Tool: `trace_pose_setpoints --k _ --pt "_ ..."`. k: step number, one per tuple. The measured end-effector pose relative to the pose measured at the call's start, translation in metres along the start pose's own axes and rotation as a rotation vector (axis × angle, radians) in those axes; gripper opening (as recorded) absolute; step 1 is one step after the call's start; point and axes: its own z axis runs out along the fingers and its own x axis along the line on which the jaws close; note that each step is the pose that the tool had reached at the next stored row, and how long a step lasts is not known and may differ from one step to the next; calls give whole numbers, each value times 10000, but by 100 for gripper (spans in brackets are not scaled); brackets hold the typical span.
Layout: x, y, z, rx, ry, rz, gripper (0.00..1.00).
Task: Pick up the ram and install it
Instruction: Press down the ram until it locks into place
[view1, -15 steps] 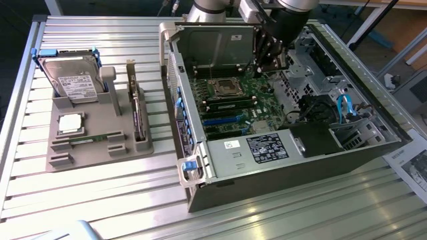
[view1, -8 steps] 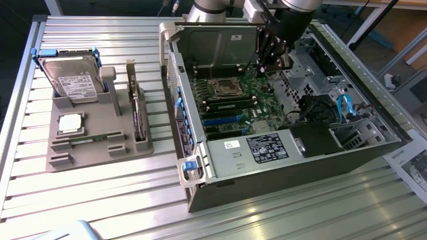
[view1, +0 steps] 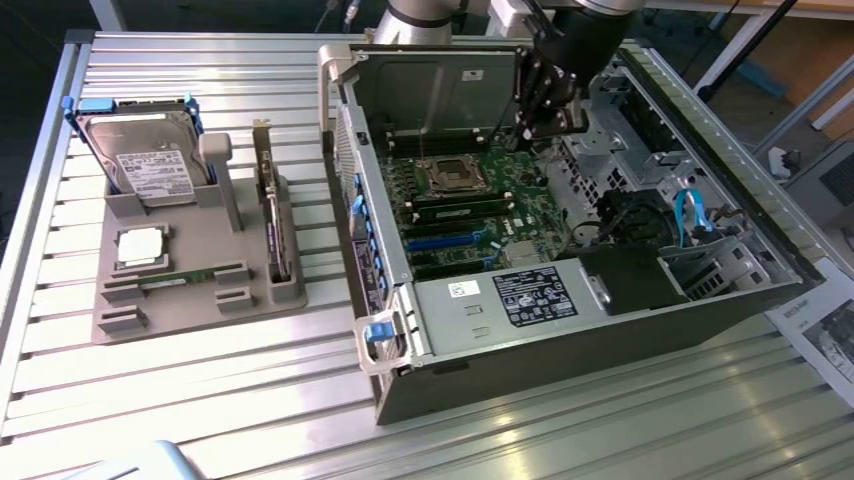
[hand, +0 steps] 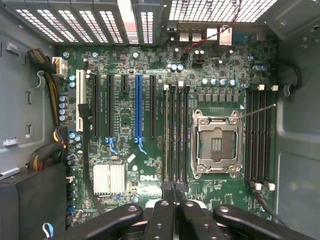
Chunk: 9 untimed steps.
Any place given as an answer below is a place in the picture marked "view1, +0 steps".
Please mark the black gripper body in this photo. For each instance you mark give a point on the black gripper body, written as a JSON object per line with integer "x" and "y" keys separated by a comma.
{"x": 587, "y": 45}

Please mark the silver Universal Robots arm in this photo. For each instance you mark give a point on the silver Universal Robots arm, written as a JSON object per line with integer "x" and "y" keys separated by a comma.
{"x": 414, "y": 20}

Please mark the black installed RAM stick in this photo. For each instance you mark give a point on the black installed RAM stick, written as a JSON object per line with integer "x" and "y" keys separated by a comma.
{"x": 461, "y": 209}

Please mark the green RAM stick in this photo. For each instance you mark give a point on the green RAM stick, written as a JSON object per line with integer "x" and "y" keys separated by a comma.
{"x": 176, "y": 279}

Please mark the silver metal drive cage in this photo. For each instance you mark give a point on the silver metal drive cage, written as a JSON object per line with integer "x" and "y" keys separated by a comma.
{"x": 621, "y": 125}

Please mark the white power strip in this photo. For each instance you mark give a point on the white power strip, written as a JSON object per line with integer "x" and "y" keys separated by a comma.
{"x": 782, "y": 160}

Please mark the green motherboard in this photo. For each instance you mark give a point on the green motherboard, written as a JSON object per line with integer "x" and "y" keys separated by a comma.
{"x": 514, "y": 230}

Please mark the grey computer box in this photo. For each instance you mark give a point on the grey computer box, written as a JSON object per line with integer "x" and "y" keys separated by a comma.
{"x": 828, "y": 170}

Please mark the grey power supply with label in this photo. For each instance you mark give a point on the grey power supply with label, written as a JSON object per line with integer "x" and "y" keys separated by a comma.
{"x": 507, "y": 300}

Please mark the black open PC case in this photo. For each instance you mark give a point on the black open PC case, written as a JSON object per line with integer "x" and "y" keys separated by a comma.
{"x": 601, "y": 360}

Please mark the blue case latch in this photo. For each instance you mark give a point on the blue case latch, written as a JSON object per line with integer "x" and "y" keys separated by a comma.
{"x": 377, "y": 332}

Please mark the printed paper sheet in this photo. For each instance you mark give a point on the printed paper sheet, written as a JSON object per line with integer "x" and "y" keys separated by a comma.
{"x": 824, "y": 330}

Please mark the hard disk in blue carrier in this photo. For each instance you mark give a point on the hard disk in blue carrier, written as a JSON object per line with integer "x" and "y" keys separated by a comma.
{"x": 143, "y": 155}

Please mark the silver CPU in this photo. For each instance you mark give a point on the silver CPU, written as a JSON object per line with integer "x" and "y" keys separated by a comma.
{"x": 142, "y": 247}

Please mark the grey parts rack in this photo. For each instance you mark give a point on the grey parts rack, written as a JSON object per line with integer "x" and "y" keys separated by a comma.
{"x": 194, "y": 305}

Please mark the light grey rounded object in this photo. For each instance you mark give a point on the light grey rounded object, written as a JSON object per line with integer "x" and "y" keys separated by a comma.
{"x": 143, "y": 462}

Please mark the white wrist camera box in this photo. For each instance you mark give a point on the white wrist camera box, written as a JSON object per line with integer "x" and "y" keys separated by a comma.
{"x": 509, "y": 11}

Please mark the CPU socket with metal frame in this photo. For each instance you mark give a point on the CPU socket with metal frame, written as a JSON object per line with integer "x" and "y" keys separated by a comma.
{"x": 454, "y": 175}

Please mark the graphics card with metal bracket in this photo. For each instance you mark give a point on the graphics card with metal bracket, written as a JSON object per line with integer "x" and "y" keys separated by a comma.
{"x": 275, "y": 210}

